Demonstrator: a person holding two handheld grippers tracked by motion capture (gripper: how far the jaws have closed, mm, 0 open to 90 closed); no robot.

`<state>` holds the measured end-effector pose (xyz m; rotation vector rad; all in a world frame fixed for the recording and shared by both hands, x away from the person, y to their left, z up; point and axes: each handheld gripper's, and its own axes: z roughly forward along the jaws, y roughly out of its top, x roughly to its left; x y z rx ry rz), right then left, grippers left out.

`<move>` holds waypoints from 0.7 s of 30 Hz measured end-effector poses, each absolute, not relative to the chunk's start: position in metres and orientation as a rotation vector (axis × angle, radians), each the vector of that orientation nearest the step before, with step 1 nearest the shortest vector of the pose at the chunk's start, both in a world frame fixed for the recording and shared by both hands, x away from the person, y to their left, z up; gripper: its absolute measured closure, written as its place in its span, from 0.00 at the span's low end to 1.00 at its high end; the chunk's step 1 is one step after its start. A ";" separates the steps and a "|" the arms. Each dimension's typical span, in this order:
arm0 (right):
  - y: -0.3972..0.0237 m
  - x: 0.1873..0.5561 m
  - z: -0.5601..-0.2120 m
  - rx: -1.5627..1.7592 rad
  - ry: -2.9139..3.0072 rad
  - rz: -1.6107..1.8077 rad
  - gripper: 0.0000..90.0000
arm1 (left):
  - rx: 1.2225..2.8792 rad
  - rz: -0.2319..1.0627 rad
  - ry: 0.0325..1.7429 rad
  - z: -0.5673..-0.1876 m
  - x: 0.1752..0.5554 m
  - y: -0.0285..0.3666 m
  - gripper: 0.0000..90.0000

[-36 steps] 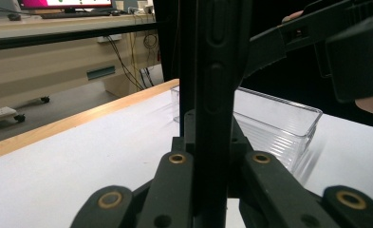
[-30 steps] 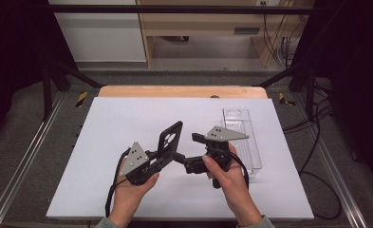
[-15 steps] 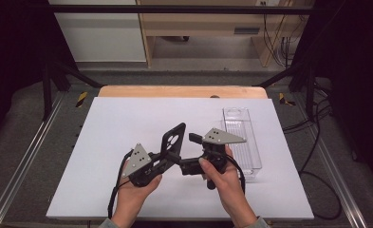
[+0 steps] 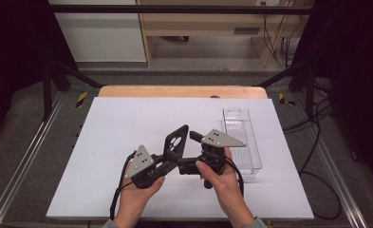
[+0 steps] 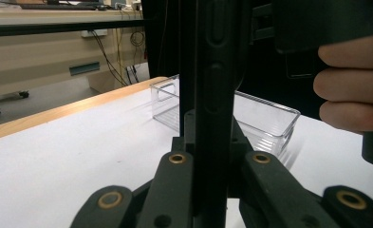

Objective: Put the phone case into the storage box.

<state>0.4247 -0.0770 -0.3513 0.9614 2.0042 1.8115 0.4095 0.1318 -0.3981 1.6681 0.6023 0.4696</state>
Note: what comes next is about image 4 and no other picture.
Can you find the person's right hand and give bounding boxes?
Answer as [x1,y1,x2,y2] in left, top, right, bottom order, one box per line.
[195,147,255,222]

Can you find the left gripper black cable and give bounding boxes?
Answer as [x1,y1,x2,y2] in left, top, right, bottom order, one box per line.
[109,150,139,221]

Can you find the black floor cable bundle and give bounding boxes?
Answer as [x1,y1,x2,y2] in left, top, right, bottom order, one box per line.
[282,104,333,134]

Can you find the yellow black tape marker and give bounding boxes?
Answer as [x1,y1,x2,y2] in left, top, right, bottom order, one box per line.
[278,92,297,107]
[75,91,89,108]

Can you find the black horizontal frame bar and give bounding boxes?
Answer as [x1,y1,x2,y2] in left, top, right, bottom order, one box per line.
[46,4,315,15]

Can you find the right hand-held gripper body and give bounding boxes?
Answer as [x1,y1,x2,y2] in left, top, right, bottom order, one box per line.
[177,128,247,190]

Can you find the long black floor cable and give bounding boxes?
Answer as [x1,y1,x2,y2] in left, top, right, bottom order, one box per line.
[299,94,343,221]

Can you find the white table sheet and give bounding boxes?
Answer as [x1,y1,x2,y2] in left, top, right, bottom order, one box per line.
[46,96,315,221]

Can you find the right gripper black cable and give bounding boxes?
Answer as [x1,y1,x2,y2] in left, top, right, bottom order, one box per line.
[225,156,246,198]

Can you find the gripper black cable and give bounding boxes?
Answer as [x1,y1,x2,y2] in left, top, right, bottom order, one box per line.
[109,150,139,221]
[225,156,246,198]

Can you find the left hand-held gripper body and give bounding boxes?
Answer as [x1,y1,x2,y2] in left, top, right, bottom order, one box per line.
[124,144,172,190]

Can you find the person's left hand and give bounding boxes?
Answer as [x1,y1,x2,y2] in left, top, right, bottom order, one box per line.
[118,161,166,220]

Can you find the wooden table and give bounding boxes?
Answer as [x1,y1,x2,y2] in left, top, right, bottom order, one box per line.
[98,85,269,100]

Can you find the light wooden desk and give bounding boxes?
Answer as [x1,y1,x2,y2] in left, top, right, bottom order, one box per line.
[136,0,315,68]

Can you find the aluminium rail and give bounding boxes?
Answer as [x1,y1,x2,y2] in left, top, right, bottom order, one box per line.
[292,93,369,228]
[0,91,65,228]

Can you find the hanging black cables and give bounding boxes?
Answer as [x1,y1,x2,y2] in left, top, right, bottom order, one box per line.
[262,13,300,69]

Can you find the white cabinet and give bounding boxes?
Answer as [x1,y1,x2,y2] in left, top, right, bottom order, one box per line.
[47,0,147,64]

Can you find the black metal stand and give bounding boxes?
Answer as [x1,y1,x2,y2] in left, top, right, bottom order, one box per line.
[256,60,317,120]
[41,60,104,122]

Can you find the clear plastic tray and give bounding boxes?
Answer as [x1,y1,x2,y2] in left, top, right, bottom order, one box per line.
[221,106,264,182]

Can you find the black curtain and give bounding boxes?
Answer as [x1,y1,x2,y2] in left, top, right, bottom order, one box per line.
[0,0,78,142]
[291,0,373,185]

